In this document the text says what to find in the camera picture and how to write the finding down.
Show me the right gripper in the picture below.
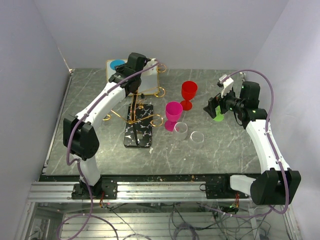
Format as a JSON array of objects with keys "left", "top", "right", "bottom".
[{"left": 203, "top": 85, "right": 245, "bottom": 118}]

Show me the red plastic wine glass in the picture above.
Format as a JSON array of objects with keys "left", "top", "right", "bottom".
[{"left": 180, "top": 80, "right": 198, "bottom": 111}]

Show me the gold wine glass rack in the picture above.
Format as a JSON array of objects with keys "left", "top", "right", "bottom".
[{"left": 103, "top": 63, "right": 167, "bottom": 149}]

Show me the blue plastic wine glass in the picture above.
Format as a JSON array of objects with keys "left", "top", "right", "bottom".
[{"left": 109, "top": 59, "right": 126, "bottom": 71}]

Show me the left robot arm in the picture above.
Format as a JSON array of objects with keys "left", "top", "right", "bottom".
[{"left": 63, "top": 52, "right": 158, "bottom": 200}]

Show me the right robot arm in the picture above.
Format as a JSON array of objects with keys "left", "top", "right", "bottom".
[{"left": 204, "top": 77, "right": 301, "bottom": 206}]

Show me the green plastic wine glass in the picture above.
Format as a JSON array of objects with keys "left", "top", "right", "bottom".
[{"left": 213, "top": 106, "right": 224, "bottom": 122}]

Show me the pink plastic wine glass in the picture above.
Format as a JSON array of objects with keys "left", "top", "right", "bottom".
[{"left": 164, "top": 101, "right": 183, "bottom": 132}]

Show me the clear glass cup right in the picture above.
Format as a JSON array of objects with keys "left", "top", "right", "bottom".
[{"left": 188, "top": 131, "right": 205, "bottom": 149}]

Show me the clear glass cup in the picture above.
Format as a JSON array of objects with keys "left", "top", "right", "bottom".
[
  {"left": 188, "top": 131, "right": 205, "bottom": 149},
  {"left": 173, "top": 122, "right": 188, "bottom": 141}
]

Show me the clear glass cup left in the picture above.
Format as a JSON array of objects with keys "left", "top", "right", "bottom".
[{"left": 173, "top": 122, "right": 188, "bottom": 141}]

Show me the gold framed mirror tray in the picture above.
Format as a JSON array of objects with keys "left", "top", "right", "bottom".
[{"left": 105, "top": 59, "right": 160, "bottom": 95}]

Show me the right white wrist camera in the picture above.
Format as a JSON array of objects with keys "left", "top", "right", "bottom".
[{"left": 217, "top": 74, "right": 234, "bottom": 98}]

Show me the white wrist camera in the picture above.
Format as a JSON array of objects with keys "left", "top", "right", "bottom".
[
  {"left": 141, "top": 58, "right": 159, "bottom": 76},
  {"left": 217, "top": 74, "right": 234, "bottom": 98}
]

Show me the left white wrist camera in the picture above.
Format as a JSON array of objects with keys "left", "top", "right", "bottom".
[{"left": 141, "top": 58, "right": 159, "bottom": 76}]

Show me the aluminium mounting rail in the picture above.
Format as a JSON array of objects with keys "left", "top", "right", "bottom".
[{"left": 27, "top": 176, "right": 251, "bottom": 204}]

